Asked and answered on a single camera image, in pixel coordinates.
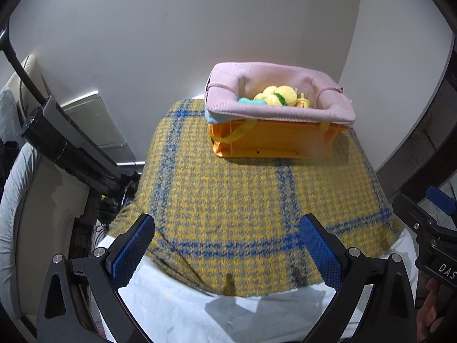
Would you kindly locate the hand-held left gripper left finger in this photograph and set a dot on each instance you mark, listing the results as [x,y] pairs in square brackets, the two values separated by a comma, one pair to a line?
[132,250]

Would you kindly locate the yellow blue plaid blanket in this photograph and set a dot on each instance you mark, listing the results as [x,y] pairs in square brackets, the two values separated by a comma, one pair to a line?
[232,203]

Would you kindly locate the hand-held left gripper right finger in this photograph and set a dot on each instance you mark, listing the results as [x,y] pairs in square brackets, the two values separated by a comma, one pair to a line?
[319,253]

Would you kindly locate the person's right hand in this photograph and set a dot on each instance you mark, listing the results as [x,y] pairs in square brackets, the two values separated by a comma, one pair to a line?
[428,314]

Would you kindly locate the black curved tube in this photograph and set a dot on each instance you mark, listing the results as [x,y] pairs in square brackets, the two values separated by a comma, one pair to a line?
[21,68]

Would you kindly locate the yellow plastic cup toy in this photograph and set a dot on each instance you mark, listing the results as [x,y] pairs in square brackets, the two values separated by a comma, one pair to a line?
[304,103]

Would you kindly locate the orange plastic basket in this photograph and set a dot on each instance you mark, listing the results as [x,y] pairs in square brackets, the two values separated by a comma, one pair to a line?
[278,139]

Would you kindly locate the grey cushion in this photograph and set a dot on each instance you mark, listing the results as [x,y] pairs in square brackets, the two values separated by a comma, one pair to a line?
[14,200]

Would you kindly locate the black grey appliance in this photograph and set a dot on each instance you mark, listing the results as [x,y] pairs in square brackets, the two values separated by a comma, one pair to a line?
[68,146]

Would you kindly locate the pink fabric basket liner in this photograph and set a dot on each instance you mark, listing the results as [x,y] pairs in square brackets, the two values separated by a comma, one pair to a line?
[228,93]

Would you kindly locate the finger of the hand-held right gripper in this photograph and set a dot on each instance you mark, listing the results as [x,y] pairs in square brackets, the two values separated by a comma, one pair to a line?
[410,210]
[441,197]

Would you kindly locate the white sheet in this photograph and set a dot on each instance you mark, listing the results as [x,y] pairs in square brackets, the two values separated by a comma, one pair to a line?
[171,307]

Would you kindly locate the yellow plush animal toy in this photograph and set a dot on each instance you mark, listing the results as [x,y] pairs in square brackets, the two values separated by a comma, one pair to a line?
[276,94]

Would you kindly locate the teal star plush toy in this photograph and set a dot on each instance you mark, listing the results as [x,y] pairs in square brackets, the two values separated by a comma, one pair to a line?
[250,101]

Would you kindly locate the white flat panel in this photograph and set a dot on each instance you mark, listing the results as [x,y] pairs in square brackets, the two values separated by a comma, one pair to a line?
[96,121]

